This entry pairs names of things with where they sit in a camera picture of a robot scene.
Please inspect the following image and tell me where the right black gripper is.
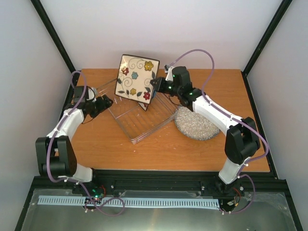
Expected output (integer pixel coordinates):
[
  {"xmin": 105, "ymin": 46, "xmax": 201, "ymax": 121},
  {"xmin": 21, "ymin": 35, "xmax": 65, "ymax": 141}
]
[{"xmin": 150, "ymin": 77, "xmax": 180, "ymax": 97}]

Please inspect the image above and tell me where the white square floral plate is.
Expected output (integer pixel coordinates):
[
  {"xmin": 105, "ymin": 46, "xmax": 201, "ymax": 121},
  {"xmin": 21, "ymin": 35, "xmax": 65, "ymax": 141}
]
[{"xmin": 138, "ymin": 102, "xmax": 149, "ymax": 111}]

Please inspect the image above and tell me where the chrome wire dish rack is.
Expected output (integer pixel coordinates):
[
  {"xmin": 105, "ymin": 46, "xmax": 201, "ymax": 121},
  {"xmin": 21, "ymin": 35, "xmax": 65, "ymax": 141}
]
[{"xmin": 97, "ymin": 79, "xmax": 178, "ymax": 144}]

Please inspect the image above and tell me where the grey speckled round plate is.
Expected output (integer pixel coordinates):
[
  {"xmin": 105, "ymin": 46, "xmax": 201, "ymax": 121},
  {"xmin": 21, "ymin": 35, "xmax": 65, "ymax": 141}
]
[{"xmin": 174, "ymin": 106, "xmax": 220, "ymax": 141}]

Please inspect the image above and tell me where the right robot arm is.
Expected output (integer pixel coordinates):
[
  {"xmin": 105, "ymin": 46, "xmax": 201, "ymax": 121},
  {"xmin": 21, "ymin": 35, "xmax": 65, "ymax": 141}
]
[{"xmin": 150, "ymin": 77, "xmax": 260, "ymax": 191}]

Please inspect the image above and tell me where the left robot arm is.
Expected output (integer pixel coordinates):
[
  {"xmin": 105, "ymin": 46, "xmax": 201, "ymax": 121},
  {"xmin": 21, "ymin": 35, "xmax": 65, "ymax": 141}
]
[{"xmin": 35, "ymin": 95, "xmax": 113, "ymax": 194}]

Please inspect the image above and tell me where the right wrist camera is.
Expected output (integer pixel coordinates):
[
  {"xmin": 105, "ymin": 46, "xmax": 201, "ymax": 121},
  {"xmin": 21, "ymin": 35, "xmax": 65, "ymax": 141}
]
[{"xmin": 166, "ymin": 66, "xmax": 192, "ymax": 87}]

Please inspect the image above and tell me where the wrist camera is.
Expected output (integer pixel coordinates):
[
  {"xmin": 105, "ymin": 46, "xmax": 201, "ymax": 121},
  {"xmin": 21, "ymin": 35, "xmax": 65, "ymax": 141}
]
[
  {"xmin": 166, "ymin": 66, "xmax": 192, "ymax": 87},
  {"xmin": 73, "ymin": 86, "xmax": 97, "ymax": 103}
]

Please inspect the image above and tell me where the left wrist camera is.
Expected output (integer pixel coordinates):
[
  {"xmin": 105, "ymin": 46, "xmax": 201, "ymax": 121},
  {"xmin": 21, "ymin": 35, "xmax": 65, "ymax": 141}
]
[{"xmin": 73, "ymin": 86, "xmax": 97, "ymax": 103}]

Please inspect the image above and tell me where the black aluminium frame rail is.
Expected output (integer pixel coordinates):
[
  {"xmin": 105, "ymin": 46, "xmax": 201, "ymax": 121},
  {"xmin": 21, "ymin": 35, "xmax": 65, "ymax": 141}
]
[{"xmin": 33, "ymin": 168, "xmax": 288, "ymax": 196}]

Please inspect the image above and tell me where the light blue cable duct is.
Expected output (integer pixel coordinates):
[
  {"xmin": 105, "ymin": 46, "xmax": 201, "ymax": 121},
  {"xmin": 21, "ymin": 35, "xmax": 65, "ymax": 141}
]
[{"xmin": 37, "ymin": 195, "xmax": 219, "ymax": 210}]

